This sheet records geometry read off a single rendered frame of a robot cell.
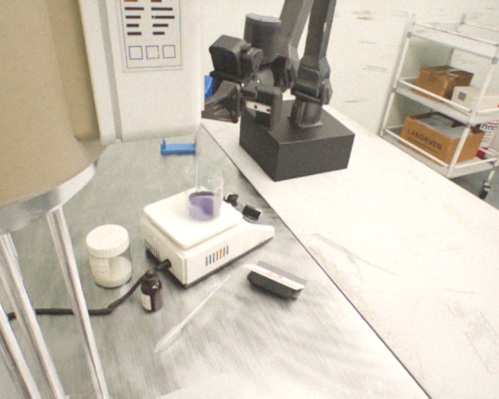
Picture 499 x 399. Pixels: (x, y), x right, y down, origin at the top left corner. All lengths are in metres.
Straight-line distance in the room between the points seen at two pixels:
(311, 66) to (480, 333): 0.58
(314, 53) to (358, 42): 1.79
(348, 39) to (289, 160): 1.79
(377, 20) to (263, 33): 2.10
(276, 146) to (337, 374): 0.49
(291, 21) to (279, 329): 0.50
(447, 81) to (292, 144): 2.00
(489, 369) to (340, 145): 0.54
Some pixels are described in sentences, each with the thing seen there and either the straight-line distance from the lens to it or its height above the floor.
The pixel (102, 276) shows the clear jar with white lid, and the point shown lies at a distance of 0.63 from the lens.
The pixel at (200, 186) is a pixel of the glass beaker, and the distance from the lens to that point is 0.56.
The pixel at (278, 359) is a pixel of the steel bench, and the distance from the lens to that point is 0.56.
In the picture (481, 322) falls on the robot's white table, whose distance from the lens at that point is 0.71.
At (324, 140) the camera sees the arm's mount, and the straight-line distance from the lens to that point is 0.91.
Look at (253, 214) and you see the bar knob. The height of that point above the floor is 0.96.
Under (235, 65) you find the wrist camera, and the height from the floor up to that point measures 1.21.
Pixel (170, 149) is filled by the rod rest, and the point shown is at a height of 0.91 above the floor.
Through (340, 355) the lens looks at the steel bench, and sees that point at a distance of 0.58.
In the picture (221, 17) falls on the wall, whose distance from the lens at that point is 2.16.
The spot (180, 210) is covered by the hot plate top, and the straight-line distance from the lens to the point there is 0.64.
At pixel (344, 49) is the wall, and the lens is 2.60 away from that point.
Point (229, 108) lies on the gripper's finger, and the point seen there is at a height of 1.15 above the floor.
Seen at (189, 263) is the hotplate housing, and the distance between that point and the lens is 0.59.
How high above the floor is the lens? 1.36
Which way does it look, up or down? 33 degrees down
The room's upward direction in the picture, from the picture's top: 5 degrees clockwise
